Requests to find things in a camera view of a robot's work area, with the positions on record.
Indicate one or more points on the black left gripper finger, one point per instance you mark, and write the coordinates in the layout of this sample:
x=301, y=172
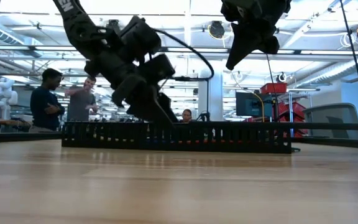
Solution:
x=168, y=105
x=148, y=105

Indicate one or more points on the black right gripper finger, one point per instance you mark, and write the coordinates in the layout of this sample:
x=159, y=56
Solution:
x=242, y=46

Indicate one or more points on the black duct cover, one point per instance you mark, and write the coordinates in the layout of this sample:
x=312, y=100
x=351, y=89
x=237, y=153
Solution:
x=322, y=126

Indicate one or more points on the small black robot arm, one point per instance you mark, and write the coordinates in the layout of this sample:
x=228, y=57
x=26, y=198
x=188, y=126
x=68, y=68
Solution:
x=204, y=116

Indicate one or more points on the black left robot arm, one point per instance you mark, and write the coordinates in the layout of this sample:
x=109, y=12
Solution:
x=79, y=28

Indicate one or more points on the person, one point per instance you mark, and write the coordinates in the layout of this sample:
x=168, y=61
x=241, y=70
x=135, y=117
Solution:
x=186, y=115
x=43, y=102
x=81, y=102

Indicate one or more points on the white square pillar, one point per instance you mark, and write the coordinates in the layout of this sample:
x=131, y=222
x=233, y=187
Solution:
x=216, y=99

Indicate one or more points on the red box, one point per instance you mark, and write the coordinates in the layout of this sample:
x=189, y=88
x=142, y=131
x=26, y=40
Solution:
x=273, y=88

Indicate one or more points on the black monitor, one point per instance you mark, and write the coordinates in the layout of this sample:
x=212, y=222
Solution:
x=250, y=104

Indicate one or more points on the red storage bin rack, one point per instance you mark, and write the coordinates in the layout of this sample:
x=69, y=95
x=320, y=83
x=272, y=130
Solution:
x=297, y=109

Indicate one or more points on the grey mesh office chair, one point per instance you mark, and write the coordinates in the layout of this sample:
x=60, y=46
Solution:
x=331, y=115

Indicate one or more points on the white robot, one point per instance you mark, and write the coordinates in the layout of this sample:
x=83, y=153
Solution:
x=3, y=96

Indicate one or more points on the black gantry frame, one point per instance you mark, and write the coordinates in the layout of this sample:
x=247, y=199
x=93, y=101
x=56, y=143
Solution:
x=208, y=99

